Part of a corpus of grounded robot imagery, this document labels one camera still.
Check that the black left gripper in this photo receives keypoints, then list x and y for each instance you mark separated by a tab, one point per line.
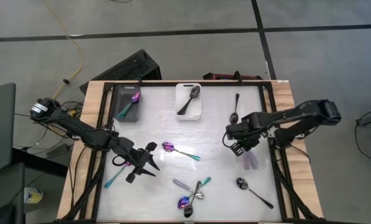
134	155

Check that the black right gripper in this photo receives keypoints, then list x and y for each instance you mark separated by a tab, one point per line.
245	133

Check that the iridescent rainbow spoon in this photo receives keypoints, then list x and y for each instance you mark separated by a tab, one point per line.
168	146
135	97
183	202
112	180

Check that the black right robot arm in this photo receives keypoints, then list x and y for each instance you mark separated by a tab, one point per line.
297	113

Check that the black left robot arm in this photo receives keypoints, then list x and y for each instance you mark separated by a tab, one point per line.
76	127

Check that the dark grey plastic bin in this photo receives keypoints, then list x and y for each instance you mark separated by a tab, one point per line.
123	102

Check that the white plastic bin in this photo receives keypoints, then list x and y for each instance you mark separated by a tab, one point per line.
182	93

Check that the black perforated metal case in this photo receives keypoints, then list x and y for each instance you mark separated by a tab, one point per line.
126	68

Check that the white yellow labelled can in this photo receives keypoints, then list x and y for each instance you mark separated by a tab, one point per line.
33	195

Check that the black computer mouse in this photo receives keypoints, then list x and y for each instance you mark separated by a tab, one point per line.
5	214

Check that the grey laptop computer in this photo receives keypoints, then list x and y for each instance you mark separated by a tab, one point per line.
0	130

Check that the black metal table frame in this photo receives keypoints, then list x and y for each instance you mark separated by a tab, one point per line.
219	83

